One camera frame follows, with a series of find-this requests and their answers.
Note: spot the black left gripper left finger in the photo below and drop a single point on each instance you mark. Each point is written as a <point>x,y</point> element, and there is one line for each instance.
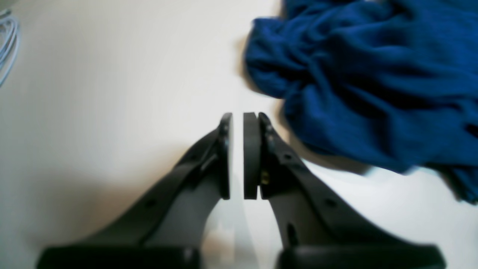
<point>164,228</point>

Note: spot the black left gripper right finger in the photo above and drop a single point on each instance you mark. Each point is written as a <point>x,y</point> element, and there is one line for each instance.
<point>318,229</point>

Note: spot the dark blue t-shirt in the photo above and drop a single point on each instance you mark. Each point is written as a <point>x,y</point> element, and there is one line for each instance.
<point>389,83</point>

